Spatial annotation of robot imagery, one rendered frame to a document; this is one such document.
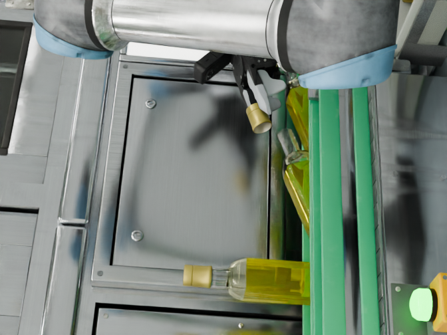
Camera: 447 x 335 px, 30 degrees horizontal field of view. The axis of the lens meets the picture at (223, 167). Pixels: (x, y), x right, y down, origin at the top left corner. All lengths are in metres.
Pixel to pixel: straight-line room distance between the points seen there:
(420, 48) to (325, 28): 0.44
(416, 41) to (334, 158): 0.25
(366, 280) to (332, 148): 0.22
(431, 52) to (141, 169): 0.56
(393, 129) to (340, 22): 0.36
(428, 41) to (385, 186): 0.28
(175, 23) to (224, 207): 0.50
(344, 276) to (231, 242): 0.34
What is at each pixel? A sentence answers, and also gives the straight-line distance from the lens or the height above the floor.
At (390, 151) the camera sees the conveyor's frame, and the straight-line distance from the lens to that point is 1.31.
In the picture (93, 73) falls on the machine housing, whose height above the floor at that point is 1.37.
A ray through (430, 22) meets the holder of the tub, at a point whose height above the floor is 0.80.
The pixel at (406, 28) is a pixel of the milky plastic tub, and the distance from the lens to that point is 1.39.
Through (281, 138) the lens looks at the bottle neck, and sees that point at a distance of 1.46.
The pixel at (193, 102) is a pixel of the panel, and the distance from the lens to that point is 1.64.
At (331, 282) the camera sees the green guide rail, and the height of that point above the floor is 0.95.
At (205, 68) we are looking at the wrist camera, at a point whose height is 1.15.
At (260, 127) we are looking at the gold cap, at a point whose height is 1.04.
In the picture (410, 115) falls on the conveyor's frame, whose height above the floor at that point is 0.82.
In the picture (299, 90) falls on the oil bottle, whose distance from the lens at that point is 1.50.
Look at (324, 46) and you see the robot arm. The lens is 1.02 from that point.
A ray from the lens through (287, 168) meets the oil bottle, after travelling 1.42.
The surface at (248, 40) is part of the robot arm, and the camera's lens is 1.08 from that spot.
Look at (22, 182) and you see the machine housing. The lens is 1.61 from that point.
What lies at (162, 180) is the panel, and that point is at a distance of 1.55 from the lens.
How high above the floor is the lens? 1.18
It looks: 3 degrees down
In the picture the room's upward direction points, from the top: 86 degrees counter-clockwise
